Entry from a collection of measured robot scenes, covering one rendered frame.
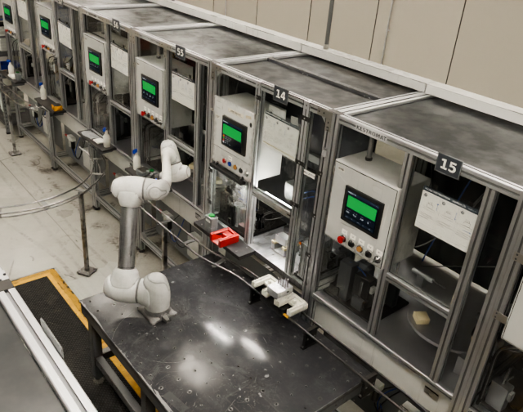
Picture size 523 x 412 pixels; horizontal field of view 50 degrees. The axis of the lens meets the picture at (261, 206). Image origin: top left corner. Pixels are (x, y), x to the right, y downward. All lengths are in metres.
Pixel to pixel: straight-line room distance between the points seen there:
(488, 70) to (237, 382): 4.53
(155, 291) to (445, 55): 4.55
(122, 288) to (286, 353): 1.03
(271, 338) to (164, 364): 0.65
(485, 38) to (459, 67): 0.42
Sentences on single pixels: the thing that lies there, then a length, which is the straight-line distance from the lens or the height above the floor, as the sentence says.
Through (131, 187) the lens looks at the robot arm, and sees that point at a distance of 3.29.
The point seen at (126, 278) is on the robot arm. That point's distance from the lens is 3.39.
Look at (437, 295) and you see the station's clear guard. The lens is 2.81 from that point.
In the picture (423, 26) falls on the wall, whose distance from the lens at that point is 6.92.
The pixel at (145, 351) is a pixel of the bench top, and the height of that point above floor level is 0.68.
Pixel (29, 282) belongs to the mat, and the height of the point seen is 0.01.
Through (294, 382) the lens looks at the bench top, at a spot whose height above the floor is 0.68.
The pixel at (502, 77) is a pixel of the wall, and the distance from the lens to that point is 6.43.
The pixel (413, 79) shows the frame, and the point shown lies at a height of 2.09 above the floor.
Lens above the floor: 2.92
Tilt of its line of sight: 28 degrees down
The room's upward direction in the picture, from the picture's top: 5 degrees clockwise
